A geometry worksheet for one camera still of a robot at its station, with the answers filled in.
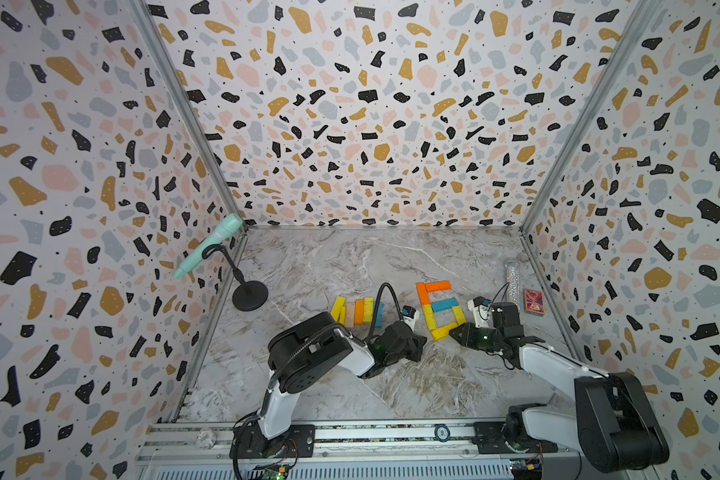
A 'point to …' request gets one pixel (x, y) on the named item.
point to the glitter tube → (513, 286)
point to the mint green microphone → (229, 225)
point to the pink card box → (534, 302)
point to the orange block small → (359, 313)
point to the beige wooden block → (350, 314)
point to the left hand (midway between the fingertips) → (435, 340)
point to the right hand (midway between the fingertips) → (459, 332)
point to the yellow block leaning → (343, 315)
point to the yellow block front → (441, 333)
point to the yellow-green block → (430, 316)
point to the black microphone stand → (250, 295)
